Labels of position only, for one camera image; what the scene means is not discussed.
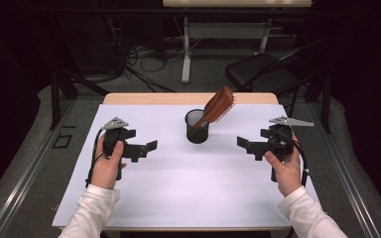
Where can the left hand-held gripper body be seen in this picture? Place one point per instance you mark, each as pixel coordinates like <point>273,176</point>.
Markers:
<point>115,124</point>

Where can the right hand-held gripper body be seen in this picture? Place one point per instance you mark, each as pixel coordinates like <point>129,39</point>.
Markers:
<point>282,140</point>

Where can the brown wooden hairbrush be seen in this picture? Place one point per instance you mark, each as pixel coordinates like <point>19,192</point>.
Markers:
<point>218,105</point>

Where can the black mesh cup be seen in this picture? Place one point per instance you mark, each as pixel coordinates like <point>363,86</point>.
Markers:
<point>197,136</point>

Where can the person's right hand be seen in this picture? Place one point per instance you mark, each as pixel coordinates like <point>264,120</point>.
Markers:
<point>289,175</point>

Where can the person's left hand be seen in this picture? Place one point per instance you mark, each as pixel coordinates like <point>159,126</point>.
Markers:
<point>105,172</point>

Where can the black metal stand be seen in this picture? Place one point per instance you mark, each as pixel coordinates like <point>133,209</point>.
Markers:
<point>326,105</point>
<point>55,99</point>

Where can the black folding chair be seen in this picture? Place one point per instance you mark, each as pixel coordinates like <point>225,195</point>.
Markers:
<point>261,72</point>

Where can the white table sheet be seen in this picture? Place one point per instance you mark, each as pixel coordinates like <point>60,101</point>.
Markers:
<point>191,185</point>

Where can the white-legged desk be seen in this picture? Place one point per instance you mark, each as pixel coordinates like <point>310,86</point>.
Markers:
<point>225,30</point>

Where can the metal floor rail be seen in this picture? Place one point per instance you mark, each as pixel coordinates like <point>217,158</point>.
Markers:
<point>29,172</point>
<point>344,168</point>

